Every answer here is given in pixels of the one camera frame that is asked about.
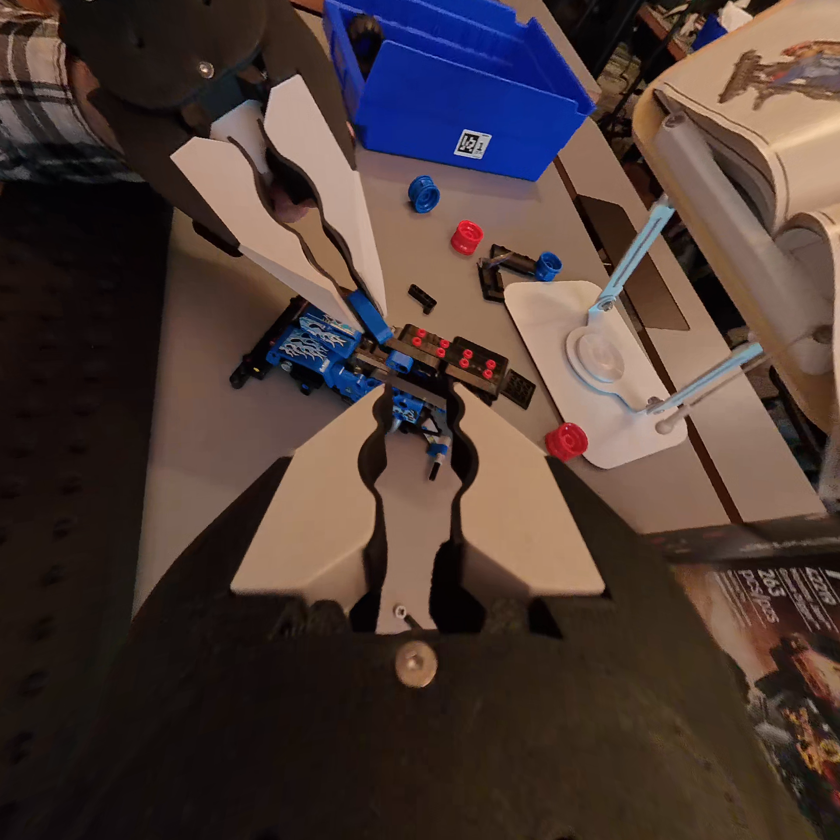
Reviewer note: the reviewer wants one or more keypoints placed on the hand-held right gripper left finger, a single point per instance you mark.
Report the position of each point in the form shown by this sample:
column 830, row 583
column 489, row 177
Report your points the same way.
column 308, row 525

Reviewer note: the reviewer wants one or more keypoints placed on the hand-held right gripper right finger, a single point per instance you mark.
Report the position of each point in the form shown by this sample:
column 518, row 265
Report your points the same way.
column 531, row 525

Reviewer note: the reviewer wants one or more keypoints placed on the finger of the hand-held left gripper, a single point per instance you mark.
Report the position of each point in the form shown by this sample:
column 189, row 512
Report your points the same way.
column 249, row 216
column 321, row 151

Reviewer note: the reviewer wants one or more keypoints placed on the toy truck model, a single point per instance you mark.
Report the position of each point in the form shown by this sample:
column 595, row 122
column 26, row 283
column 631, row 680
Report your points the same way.
column 315, row 348

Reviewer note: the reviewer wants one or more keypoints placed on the small blue lever piece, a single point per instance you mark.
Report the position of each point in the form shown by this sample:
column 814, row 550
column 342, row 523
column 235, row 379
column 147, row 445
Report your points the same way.
column 367, row 315

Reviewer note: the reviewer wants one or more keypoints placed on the person's left forearm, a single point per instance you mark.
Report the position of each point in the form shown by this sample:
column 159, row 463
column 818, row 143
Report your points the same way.
column 39, row 98

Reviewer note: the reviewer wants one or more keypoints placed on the person's left hand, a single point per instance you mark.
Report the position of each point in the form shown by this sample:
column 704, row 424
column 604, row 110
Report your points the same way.
column 293, row 207

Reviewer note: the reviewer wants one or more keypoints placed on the red wheel rim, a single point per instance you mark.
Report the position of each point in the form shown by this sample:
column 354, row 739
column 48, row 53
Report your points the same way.
column 565, row 441
column 467, row 237

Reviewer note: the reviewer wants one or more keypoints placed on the blue wheel rim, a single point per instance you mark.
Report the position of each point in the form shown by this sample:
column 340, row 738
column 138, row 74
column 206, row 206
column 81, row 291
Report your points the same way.
column 423, row 194
column 548, row 266

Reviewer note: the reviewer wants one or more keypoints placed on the black tyre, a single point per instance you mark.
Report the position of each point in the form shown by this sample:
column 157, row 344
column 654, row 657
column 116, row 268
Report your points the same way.
column 364, row 39

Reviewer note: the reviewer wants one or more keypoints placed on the black studded plate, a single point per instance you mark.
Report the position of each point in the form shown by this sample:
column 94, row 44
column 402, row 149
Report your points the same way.
column 520, row 389

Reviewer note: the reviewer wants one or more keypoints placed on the blue storage bin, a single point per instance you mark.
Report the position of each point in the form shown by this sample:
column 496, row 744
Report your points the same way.
column 459, row 111

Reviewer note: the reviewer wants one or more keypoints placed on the small black angled beam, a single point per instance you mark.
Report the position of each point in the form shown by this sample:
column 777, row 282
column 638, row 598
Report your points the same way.
column 422, row 298

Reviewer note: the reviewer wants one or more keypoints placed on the black studded brick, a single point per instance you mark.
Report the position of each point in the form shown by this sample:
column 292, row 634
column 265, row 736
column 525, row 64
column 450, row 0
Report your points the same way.
column 491, row 285

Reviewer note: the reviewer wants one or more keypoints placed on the black perforated panel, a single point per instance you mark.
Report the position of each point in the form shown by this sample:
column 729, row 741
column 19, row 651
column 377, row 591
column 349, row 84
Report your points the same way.
column 72, row 459

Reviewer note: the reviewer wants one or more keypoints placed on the black toy set box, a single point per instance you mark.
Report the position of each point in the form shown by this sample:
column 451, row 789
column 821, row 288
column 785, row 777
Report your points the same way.
column 774, row 656

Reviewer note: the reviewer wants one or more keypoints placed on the instruction booklet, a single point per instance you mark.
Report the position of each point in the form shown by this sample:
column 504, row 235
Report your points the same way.
column 754, row 72

